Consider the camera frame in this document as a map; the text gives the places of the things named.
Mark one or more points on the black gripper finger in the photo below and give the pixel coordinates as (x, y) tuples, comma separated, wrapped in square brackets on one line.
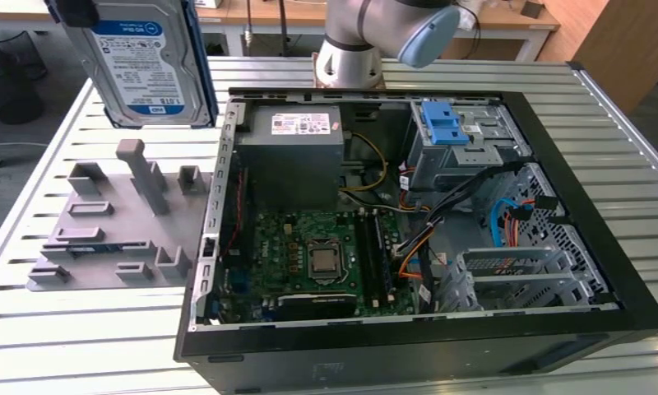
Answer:
[(78, 12)]

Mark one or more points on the hard disk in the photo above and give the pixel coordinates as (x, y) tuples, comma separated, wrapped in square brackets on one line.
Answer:
[(142, 70)]

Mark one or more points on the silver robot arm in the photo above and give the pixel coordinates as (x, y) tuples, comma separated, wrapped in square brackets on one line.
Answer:
[(350, 61)]

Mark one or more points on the grey metal disk bay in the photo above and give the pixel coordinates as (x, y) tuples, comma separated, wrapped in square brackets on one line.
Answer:
[(526, 280)]

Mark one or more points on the black mesh bin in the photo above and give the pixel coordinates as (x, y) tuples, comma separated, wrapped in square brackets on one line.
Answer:
[(10, 94)]

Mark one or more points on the small white box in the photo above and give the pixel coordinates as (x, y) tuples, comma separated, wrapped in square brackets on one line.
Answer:
[(208, 3)]

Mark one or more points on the grey parts rack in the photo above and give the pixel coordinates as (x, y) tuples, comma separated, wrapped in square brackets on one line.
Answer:
[(114, 230)]

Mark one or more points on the grey power supply unit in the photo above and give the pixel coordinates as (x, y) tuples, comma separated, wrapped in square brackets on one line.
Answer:
[(290, 173)]

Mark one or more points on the green motherboard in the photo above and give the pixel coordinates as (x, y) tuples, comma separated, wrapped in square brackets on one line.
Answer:
[(277, 247)]

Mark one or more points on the blue drive latch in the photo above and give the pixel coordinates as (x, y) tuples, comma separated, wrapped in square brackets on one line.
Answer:
[(441, 123)]

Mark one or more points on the CPU socket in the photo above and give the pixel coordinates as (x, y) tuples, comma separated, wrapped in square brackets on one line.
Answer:
[(325, 242)]

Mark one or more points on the silver CPU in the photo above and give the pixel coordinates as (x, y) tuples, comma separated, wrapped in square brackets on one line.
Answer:
[(324, 261)]

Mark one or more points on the grey metal drive cage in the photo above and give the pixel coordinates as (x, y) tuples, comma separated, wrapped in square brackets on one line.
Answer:
[(472, 160)]

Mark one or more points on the black RAM slot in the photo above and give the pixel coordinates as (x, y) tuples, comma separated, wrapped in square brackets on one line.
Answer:
[(368, 263)]

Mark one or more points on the black RAM stick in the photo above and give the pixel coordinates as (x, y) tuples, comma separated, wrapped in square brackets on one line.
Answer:
[(384, 263)]

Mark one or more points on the small dark box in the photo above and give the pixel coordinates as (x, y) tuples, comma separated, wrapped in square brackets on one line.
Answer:
[(532, 10)]

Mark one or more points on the black graphics card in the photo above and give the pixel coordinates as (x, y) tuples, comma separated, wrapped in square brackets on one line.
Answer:
[(314, 306)]

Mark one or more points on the black PC case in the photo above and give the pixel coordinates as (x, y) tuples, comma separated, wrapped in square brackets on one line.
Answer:
[(361, 362)]

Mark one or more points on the wooden cabinet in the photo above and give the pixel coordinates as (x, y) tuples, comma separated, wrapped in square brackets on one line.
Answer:
[(625, 49)]

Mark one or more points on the wooden desk white frame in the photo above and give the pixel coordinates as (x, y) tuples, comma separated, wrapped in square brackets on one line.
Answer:
[(504, 22), (21, 12)]

